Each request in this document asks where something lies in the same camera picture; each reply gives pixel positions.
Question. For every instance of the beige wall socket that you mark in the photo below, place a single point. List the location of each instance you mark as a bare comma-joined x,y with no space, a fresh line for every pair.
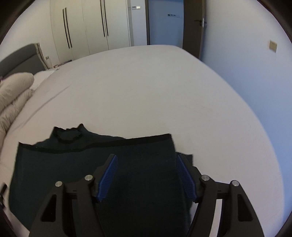
273,45

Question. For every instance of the beige folded duvet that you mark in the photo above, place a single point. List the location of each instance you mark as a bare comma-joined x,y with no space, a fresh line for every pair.
11,98

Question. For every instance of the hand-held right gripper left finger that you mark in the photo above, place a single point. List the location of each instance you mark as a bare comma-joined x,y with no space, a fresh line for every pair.
108,177

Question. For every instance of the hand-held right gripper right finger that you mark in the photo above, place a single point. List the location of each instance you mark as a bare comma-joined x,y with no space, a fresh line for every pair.
186,177

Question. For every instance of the white wall control panel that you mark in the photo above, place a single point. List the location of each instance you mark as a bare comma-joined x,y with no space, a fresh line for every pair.
136,7

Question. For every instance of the brown door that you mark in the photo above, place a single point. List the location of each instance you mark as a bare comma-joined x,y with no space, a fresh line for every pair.
191,27

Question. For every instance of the bed with light grey sheet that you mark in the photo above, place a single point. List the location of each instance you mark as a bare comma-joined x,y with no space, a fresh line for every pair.
148,91

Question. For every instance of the grey padded headboard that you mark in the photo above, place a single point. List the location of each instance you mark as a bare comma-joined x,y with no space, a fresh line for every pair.
20,59

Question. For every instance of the dark green sweater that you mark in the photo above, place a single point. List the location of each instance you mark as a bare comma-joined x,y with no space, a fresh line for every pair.
141,159

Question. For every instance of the white wardrobe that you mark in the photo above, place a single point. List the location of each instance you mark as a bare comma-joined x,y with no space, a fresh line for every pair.
91,27

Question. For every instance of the white pillow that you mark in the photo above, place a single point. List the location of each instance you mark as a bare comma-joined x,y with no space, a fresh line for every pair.
42,78

